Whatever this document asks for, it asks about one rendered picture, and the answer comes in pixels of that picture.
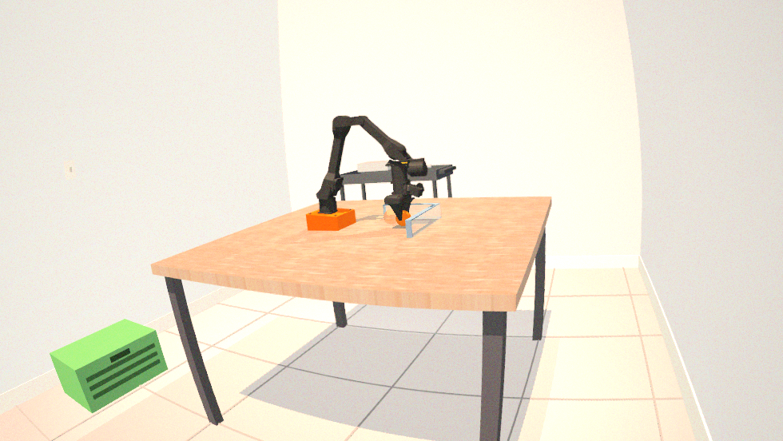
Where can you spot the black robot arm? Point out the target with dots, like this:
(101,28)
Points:
(332,182)

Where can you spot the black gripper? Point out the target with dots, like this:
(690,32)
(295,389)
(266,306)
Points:
(397,200)

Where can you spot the clear low walls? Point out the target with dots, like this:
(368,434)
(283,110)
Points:
(423,221)

